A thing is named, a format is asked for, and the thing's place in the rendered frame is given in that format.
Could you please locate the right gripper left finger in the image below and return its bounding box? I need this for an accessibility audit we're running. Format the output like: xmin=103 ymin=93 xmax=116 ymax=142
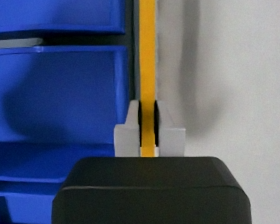
xmin=113 ymin=100 xmax=141 ymax=157

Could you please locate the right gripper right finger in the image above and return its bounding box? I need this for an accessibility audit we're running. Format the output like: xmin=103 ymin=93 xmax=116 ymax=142
xmin=153 ymin=100 xmax=185 ymax=156

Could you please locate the yellow bar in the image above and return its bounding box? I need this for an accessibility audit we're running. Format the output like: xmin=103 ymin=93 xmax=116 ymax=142
xmin=140 ymin=0 xmax=155 ymax=157

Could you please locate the blue-grey rack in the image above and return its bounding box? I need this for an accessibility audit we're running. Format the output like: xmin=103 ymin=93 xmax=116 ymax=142
xmin=0 ymin=0 xmax=140 ymax=100

